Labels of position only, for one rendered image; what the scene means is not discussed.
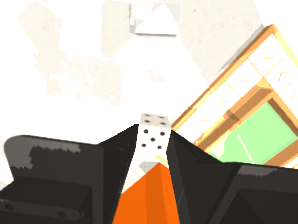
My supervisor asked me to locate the white die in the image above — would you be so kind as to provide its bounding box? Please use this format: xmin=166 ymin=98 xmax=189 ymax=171
xmin=136 ymin=113 xmax=171 ymax=154

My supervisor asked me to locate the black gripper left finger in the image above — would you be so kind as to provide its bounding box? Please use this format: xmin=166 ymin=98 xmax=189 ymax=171
xmin=3 ymin=124 xmax=139 ymax=224

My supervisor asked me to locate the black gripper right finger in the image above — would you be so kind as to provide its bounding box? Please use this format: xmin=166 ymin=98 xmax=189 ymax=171
xmin=166 ymin=129 xmax=298 ymax=224

